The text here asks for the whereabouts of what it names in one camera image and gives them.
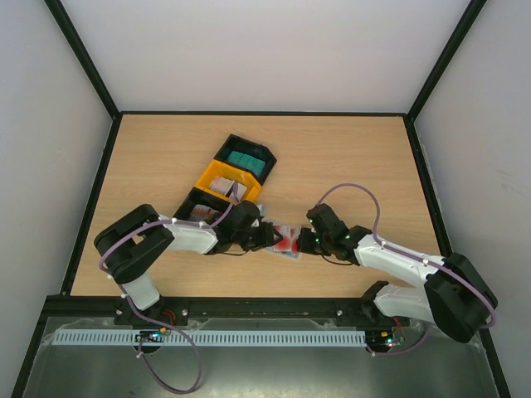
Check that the red white card stack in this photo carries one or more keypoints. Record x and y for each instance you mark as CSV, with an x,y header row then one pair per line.
x,y
204,213

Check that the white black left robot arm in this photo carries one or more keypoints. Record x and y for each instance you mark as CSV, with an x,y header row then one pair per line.
x,y
130,246

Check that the white pink card stack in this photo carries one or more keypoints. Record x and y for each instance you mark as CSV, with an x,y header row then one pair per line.
x,y
228,188

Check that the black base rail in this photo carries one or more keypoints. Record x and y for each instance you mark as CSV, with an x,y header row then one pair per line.
x,y
349,312

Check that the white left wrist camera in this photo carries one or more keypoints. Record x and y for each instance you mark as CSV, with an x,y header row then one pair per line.
x,y
262,209

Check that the yellow bin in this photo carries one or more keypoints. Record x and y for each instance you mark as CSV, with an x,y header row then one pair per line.
x,y
219,169

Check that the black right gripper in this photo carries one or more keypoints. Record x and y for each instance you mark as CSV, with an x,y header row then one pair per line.
x,y
306,242

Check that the grey slotted cable duct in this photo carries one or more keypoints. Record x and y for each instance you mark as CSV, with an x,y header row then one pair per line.
x,y
210,338

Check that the black bin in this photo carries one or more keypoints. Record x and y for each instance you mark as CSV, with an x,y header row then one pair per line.
x,y
198,196
239,144

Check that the beige card holder wallet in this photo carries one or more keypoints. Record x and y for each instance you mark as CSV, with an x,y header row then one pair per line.
x,y
286,244

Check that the green card stack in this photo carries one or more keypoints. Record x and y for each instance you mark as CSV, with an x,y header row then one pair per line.
x,y
247,162

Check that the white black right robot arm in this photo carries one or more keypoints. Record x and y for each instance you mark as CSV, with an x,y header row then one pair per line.
x,y
445,291

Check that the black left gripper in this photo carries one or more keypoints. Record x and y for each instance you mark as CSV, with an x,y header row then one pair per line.
x,y
265,237

